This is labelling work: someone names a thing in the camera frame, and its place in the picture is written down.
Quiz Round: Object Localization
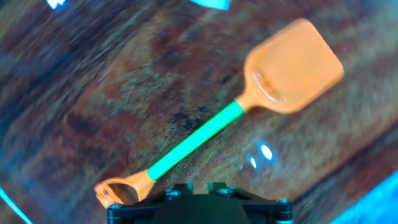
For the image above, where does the glossy wood grain mat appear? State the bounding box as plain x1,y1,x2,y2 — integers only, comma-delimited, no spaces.
0,0,398,224

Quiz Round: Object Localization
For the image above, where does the white tissue sheet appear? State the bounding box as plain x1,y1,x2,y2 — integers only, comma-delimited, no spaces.
189,0,233,11

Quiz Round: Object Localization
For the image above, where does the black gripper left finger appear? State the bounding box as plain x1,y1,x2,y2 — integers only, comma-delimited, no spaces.
107,182,193,224

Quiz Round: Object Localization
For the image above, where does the blue starry tablecloth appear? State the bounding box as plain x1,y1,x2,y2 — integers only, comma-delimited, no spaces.
329,170,398,224

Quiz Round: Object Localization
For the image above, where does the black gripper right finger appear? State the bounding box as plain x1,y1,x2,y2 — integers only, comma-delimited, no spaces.
208,182,295,224

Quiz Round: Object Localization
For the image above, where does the orange green toy shovel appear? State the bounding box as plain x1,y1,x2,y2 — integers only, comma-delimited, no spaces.
93,17,345,208

